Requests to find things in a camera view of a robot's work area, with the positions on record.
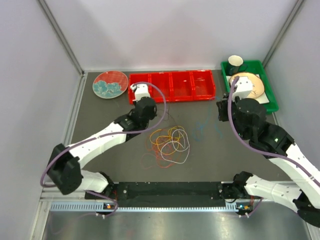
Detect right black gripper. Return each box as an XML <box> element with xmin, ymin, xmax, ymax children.
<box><xmin>216</xmin><ymin>91</ymin><xmax>248</xmax><ymax>141</ymax></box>

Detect brown wire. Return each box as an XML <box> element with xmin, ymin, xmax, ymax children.
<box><xmin>153</xmin><ymin>101</ymin><xmax>191</xmax><ymax>151</ymax></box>

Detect blue wire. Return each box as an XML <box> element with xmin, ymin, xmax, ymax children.
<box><xmin>192</xmin><ymin>97</ymin><xmax>224</xmax><ymax>142</ymax></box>

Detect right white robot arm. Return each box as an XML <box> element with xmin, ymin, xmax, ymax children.
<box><xmin>216</xmin><ymin>93</ymin><xmax>320</xmax><ymax>227</ymax></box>

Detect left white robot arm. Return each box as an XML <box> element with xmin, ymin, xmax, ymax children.
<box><xmin>47</xmin><ymin>97</ymin><xmax>157</xmax><ymax>199</ymax></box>

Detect white square plate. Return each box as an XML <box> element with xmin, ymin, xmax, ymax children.
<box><xmin>226</xmin><ymin>75</ymin><xmax>270</xmax><ymax>104</ymax></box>

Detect beige bird pattern plate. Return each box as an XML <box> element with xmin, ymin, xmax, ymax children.
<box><xmin>228</xmin><ymin>72</ymin><xmax>265</xmax><ymax>99</ymax></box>

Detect red blue floral plate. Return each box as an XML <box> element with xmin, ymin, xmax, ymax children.
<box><xmin>92</xmin><ymin>70</ymin><xmax>129</xmax><ymax>99</ymax></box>

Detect red four-compartment bin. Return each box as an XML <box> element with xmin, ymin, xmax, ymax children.
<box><xmin>129</xmin><ymin>70</ymin><xmax>216</xmax><ymax>103</ymax></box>

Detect green plastic tray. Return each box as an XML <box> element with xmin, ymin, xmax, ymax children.
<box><xmin>220</xmin><ymin>59</ymin><xmax>280</xmax><ymax>115</ymax></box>

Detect white green cup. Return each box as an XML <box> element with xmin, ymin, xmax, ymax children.
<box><xmin>225</xmin><ymin>55</ymin><xmax>248</xmax><ymax>76</ymax></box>

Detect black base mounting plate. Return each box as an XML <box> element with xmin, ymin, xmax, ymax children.
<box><xmin>101</xmin><ymin>181</ymin><xmax>251</xmax><ymax>208</ymax></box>

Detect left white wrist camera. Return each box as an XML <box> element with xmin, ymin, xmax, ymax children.
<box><xmin>130</xmin><ymin>83</ymin><xmax>151</xmax><ymax>102</ymax></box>

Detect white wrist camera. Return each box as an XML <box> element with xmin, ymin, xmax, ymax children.
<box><xmin>232</xmin><ymin>76</ymin><xmax>253</xmax><ymax>101</ymax></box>
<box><xmin>130</xmin><ymin>83</ymin><xmax>151</xmax><ymax>102</ymax></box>

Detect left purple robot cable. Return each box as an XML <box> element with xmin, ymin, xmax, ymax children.
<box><xmin>40</xmin><ymin>81</ymin><xmax>168</xmax><ymax>188</ymax></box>

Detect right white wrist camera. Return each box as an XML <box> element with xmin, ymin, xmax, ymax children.
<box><xmin>232</xmin><ymin>76</ymin><xmax>253</xmax><ymax>101</ymax></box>

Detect yellow wire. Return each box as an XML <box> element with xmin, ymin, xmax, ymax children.
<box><xmin>149</xmin><ymin>126</ymin><xmax>187</xmax><ymax>152</ymax></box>

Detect white wire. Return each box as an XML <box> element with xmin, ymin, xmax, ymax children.
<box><xmin>160</xmin><ymin>129</ymin><xmax>191</xmax><ymax>165</ymax></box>

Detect aluminium frame right post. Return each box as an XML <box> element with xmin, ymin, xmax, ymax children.
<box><xmin>262</xmin><ymin>0</ymin><xmax>306</xmax><ymax>68</ymax></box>

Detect aluminium frame post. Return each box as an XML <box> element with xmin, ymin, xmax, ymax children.
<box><xmin>262</xmin><ymin>0</ymin><xmax>306</xmax><ymax>68</ymax></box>
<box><xmin>36</xmin><ymin>0</ymin><xmax>85</xmax><ymax>76</ymax></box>

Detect grey slotted cable duct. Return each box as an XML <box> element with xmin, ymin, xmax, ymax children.
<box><xmin>50</xmin><ymin>201</ymin><xmax>239</xmax><ymax>213</ymax></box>

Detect aluminium frame left post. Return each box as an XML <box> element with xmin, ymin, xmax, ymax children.
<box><xmin>36</xmin><ymin>0</ymin><xmax>85</xmax><ymax>76</ymax></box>

